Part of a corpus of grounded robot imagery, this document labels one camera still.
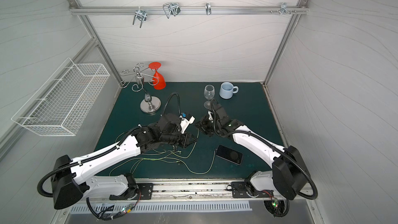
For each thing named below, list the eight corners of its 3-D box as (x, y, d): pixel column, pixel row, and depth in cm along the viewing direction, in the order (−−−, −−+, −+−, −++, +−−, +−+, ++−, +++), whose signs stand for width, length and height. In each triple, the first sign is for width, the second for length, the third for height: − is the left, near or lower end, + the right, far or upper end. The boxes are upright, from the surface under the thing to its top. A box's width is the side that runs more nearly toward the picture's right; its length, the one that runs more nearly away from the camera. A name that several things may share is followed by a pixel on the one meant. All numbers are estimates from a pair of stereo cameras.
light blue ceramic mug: (219, 99, 112) (220, 92, 106) (218, 88, 119) (219, 82, 113) (238, 99, 112) (239, 93, 106) (236, 88, 119) (237, 82, 113)
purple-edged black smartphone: (215, 155, 87) (215, 153, 85) (218, 145, 91) (218, 143, 89) (240, 165, 84) (241, 163, 82) (242, 154, 88) (243, 152, 85)
